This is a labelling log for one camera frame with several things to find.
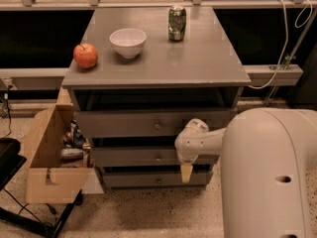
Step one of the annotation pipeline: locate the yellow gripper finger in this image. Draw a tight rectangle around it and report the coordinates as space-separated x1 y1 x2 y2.
180 164 193 183

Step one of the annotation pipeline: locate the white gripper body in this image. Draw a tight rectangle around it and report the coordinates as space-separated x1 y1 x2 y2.
174 118 209 164

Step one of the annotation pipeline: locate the grey drawer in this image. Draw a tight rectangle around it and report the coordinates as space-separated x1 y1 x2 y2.
74 108 237 138
92 145 223 168
102 165 213 188

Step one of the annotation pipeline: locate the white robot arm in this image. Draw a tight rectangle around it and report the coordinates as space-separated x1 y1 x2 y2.
174 108 317 238

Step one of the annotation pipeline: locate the grey bottom drawer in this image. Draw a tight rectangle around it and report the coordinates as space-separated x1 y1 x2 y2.
102 165 213 188

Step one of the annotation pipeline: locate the grey top drawer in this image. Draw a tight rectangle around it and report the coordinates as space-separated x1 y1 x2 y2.
74 108 237 138

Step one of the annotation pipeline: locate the grey drawer cabinet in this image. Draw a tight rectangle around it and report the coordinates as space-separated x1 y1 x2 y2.
61 6 252 190

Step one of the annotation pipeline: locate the dark figurine in box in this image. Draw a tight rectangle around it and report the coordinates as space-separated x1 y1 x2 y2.
62 120 86 149

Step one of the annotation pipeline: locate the white bowl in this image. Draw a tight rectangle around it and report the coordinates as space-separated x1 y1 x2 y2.
109 28 147 59

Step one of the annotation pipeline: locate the silver can in box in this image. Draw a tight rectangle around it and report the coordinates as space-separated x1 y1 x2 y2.
60 149 83 160

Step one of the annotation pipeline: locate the green soda can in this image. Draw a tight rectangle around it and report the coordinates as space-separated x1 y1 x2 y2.
168 5 186 42

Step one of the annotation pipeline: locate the red apple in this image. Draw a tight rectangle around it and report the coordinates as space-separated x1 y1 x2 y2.
73 44 98 69

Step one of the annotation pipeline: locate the cardboard box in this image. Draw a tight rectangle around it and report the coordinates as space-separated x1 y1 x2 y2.
23 104 102 203

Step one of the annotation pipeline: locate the black stand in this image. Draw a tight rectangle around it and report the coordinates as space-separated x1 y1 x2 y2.
0 137 84 238

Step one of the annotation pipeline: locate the white cable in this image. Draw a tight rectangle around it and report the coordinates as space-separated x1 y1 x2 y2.
247 0 314 91

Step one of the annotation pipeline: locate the black cable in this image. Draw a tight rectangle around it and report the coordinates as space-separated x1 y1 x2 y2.
1 84 14 139

